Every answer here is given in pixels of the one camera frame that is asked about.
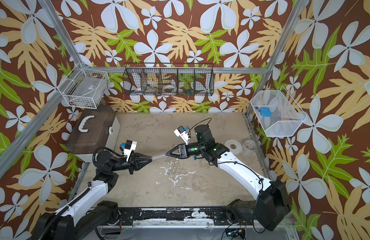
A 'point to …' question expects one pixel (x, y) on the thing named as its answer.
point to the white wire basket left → (84, 88)
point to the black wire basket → (169, 79)
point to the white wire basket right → (279, 115)
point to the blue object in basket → (265, 111)
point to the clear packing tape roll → (249, 146)
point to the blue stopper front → (165, 154)
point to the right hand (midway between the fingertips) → (169, 154)
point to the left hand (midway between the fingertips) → (151, 159)
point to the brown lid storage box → (93, 128)
